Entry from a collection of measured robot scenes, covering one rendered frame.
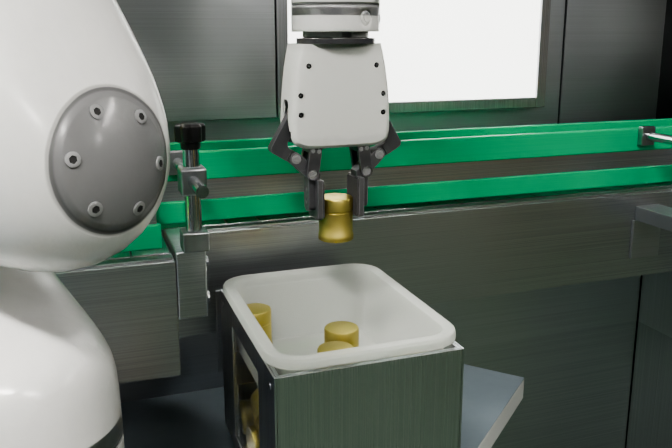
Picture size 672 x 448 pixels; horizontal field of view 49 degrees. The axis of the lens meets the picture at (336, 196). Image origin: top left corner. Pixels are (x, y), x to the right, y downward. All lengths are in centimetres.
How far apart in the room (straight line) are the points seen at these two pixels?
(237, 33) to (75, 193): 67
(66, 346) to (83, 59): 17
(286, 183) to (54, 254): 53
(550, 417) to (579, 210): 51
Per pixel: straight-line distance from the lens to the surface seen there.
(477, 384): 116
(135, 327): 76
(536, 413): 141
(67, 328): 47
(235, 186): 85
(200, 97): 99
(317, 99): 69
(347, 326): 73
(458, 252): 96
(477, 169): 97
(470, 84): 113
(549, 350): 137
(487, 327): 128
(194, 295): 75
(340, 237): 73
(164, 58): 98
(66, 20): 38
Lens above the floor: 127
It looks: 13 degrees down
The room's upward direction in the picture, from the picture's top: straight up
